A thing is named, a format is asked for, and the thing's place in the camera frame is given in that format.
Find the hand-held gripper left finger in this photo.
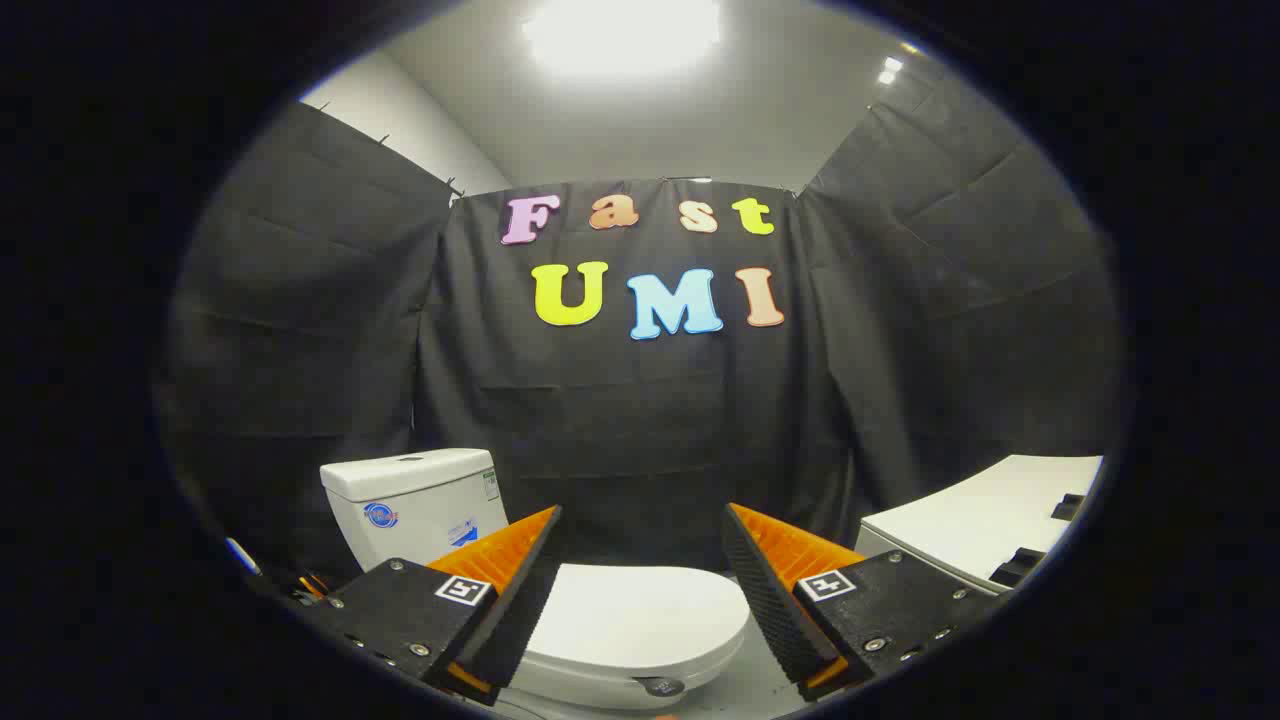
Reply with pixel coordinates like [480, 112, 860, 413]
[300, 505, 564, 707]

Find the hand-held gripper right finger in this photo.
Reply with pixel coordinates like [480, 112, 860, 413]
[722, 503, 987, 702]

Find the white toilet tank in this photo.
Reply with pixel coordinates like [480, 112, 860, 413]
[320, 449, 510, 574]

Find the black backdrop cloth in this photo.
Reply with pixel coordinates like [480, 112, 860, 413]
[158, 100, 1123, 583]

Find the white cabinet with slots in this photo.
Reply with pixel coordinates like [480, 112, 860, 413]
[855, 455, 1105, 597]

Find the bright ceiling light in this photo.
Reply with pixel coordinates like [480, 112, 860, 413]
[520, 0, 723, 83]

